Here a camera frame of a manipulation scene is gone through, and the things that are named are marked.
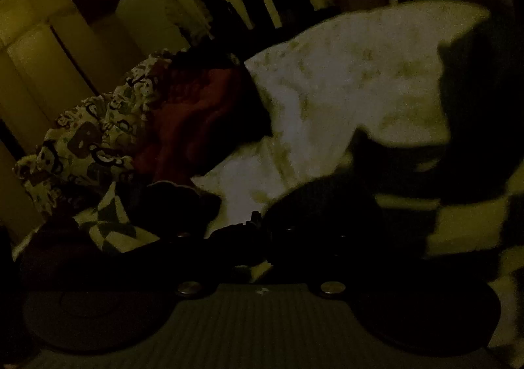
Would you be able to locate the checkered knit sweater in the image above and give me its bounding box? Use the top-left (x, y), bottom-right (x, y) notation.
top-left (76, 17), bottom-right (524, 353)

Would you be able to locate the red cloth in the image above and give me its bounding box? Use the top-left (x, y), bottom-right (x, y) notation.
top-left (133, 51), bottom-right (273, 185)

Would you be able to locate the white leaf-print duvet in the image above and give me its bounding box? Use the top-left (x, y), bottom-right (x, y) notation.
top-left (190, 0), bottom-right (492, 239)

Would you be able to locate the cartoon printed cloth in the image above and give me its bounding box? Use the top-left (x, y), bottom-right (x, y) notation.
top-left (14, 49), bottom-right (177, 216)

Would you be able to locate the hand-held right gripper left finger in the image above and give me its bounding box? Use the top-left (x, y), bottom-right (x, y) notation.
top-left (155, 211), bottom-right (265, 295)

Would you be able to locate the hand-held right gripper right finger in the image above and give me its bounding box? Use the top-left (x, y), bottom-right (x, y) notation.
top-left (265, 222), bottom-right (371, 297)

